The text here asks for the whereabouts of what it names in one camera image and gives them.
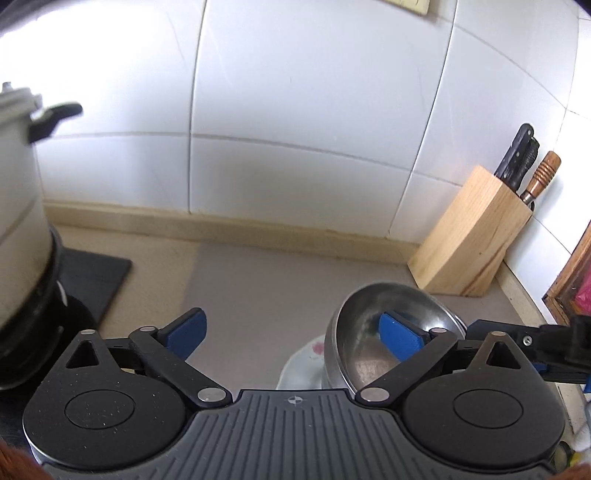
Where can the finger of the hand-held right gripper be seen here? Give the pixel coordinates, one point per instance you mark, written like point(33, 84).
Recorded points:
point(542, 368)
point(526, 340)

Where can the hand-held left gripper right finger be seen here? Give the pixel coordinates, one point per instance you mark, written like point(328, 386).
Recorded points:
point(400, 338)

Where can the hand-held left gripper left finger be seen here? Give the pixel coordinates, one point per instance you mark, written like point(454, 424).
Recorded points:
point(184, 333)

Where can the wide stainless steel bowl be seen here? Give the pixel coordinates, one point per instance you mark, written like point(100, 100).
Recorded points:
point(360, 332)

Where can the pink flower white plate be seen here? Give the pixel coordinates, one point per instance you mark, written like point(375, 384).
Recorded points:
point(302, 364)

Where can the pink object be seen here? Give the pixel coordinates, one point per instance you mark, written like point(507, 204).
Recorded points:
point(584, 300)

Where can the black gas stove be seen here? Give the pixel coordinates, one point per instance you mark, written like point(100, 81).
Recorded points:
point(87, 277)

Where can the wooden knife block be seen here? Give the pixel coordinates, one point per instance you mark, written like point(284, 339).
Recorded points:
point(471, 235)

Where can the aluminium steamer pot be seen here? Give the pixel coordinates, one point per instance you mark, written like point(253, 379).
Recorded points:
point(18, 221)

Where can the wooden frame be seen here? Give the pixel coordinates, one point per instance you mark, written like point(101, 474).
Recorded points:
point(572, 272)

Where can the beige wall socket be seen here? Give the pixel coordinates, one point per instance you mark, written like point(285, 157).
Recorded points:
point(411, 5)

